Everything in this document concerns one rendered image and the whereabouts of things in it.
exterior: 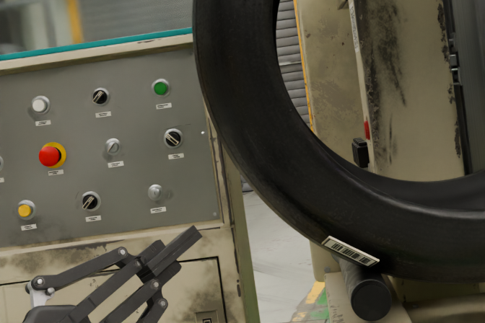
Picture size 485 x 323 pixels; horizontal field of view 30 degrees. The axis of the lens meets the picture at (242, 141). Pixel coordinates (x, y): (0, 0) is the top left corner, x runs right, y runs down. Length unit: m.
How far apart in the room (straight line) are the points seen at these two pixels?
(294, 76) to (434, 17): 9.00
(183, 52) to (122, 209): 0.33
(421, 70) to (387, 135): 0.11
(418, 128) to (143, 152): 0.63
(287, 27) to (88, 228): 8.67
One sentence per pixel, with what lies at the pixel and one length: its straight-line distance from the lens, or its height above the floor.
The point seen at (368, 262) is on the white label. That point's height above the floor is 0.94.
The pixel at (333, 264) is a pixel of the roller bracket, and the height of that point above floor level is 0.88.
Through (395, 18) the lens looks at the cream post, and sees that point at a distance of 1.36.
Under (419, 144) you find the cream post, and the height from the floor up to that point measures 1.03.
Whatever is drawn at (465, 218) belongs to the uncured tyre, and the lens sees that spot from 0.99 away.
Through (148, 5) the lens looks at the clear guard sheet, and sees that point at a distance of 1.76.
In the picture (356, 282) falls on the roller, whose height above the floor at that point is 0.92.
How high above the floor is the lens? 1.14
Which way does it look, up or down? 3 degrees down
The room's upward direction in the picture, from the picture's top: 8 degrees counter-clockwise
